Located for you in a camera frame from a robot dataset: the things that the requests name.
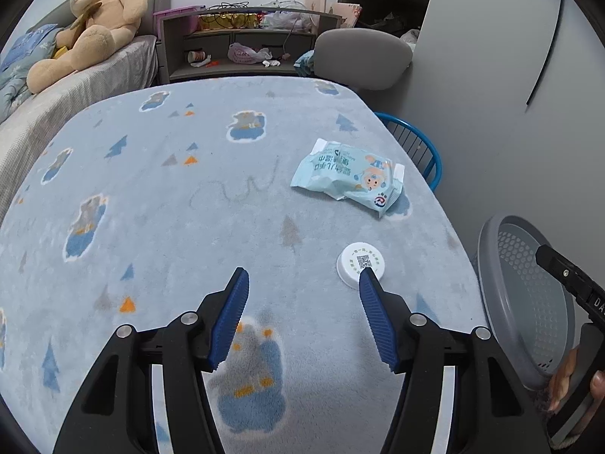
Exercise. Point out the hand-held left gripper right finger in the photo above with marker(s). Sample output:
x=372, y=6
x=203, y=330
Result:
x=378, y=321

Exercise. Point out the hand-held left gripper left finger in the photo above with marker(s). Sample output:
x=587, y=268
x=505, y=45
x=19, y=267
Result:
x=231, y=321

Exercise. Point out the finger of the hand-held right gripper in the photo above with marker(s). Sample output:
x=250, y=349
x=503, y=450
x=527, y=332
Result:
x=557, y=267

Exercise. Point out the grey perforated basket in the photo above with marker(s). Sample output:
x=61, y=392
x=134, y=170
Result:
x=524, y=293

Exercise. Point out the white round cap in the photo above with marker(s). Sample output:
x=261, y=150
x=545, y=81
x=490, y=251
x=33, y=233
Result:
x=354, y=260

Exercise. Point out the light blue wipes packet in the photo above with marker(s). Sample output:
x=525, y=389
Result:
x=340, y=175

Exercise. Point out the person's right hand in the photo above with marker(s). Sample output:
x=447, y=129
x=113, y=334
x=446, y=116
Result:
x=562, y=383

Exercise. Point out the printed blue blanket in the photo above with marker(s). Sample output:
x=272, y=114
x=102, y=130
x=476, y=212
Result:
x=189, y=246

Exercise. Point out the white wardrobe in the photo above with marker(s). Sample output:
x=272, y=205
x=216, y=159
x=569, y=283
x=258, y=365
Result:
x=482, y=33

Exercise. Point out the grey chair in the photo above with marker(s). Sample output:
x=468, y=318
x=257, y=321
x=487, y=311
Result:
x=361, y=56

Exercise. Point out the paper cup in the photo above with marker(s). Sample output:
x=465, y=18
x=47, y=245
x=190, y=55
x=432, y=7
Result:
x=197, y=56

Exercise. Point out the pink plastic bag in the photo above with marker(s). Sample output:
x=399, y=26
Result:
x=246, y=53

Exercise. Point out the teal cloth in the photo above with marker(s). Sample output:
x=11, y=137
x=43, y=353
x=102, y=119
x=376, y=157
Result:
x=305, y=62

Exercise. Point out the grey shelf unit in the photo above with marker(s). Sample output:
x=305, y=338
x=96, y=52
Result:
x=172, y=52

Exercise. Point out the grey bed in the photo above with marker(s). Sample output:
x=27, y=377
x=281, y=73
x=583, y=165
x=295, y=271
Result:
x=71, y=90

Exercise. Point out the gold packets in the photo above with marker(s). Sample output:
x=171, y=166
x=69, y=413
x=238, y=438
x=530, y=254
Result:
x=227, y=21

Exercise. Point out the white plastic bags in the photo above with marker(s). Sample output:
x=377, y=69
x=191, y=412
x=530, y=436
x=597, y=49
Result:
x=288, y=21

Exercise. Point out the pink storage box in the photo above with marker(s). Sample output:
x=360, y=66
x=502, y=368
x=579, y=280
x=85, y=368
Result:
x=160, y=23

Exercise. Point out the pink patterned box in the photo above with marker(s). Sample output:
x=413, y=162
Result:
x=346, y=13

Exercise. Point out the small yellow toy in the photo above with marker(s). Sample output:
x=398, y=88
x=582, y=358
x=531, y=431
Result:
x=60, y=52

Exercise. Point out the small pink box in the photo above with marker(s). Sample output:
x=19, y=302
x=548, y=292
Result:
x=315, y=2

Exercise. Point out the grey padded headboard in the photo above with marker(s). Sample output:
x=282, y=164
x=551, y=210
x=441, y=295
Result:
x=158, y=0

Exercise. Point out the tan teddy bear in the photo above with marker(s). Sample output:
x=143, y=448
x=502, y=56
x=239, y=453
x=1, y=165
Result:
x=108, y=14

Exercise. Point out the blue printed quilt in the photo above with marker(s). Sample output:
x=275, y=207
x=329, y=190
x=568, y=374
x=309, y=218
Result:
x=23, y=47

